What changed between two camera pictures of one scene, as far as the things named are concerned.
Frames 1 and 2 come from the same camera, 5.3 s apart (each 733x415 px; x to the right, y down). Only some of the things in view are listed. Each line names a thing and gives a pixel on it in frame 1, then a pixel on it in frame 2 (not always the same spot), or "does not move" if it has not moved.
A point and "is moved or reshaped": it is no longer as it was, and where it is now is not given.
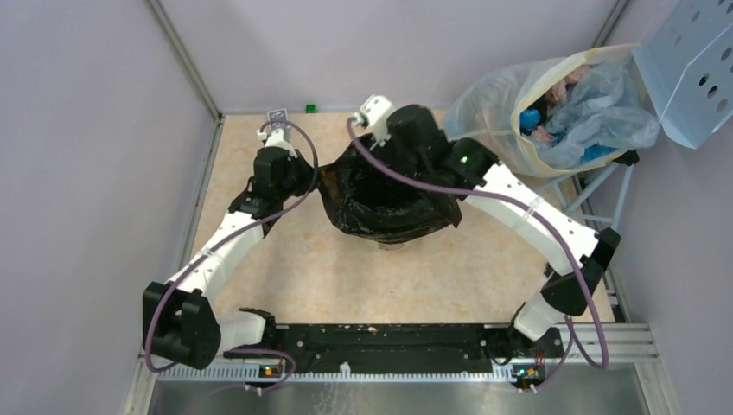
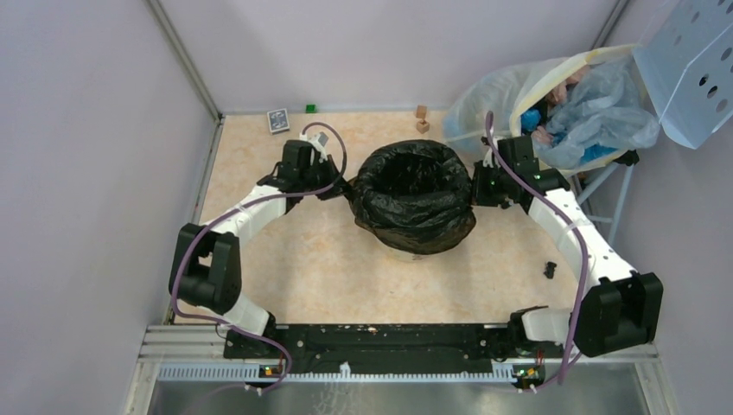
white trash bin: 391,246 -> 416,258
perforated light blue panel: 685,58 does not move
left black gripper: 306,169 -> 329,167
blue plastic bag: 529,119 does not move
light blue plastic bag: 606,109 does not move
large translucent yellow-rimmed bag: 558,116 does not move
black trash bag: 379,208 is moved or reshaped
